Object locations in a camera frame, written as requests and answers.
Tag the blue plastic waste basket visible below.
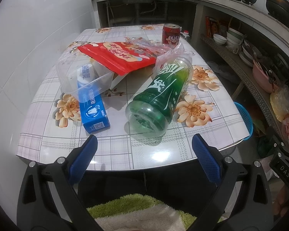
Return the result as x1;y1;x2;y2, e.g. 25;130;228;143
234;102;254;141

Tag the red box on shelf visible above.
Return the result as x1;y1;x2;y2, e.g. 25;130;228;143
205;16;220;38

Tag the stack of white dishes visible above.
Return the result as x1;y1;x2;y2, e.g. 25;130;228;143
226;28;253;68

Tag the black pot with lid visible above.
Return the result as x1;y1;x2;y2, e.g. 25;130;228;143
266;0;289;28

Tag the red snack bag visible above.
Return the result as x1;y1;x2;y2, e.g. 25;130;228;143
78;42;156;76

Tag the blue toothpaste box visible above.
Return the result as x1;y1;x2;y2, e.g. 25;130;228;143
77;64;110;134

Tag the pink plastic basin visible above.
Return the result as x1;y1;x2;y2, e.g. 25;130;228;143
252;60;279;94

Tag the green plastic soda bottle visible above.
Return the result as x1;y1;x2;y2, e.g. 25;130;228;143
125;54;193;137

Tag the white bowl on shelf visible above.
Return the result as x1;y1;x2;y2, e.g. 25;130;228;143
213;34;227;45

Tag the yellowish plastic bag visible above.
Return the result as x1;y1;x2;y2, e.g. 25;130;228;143
269;85;289;122

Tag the red drink can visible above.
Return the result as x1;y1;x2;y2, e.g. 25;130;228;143
162;23;181;45

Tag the floral tablecloth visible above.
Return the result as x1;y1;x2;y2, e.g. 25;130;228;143
16;67;249;171

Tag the clear plastic bag red print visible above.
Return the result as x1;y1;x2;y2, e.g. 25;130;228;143
126;37;192;74

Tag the perforated metal shelf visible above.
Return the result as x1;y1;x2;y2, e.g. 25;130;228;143
200;34;286;141

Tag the clear plastic food container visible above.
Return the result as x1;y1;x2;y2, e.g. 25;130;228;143
56;53;114;103

